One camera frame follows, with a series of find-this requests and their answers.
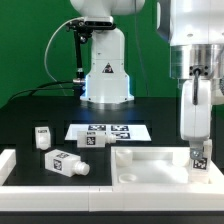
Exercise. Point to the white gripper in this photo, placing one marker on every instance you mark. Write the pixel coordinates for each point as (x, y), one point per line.
(196, 113)

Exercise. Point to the white square tabletop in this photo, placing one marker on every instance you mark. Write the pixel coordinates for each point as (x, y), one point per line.
(155, 165)

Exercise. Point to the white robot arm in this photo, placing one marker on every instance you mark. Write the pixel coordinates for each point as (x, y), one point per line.
(194, 30)

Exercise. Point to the white U-shaped fence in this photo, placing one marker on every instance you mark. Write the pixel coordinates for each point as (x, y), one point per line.
(119, 197)

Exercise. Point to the white marker sheet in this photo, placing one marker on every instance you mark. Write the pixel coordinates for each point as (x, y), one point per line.
(123, 132)

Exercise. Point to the black camera on stand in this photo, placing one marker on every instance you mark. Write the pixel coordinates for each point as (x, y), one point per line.
(83, 28)

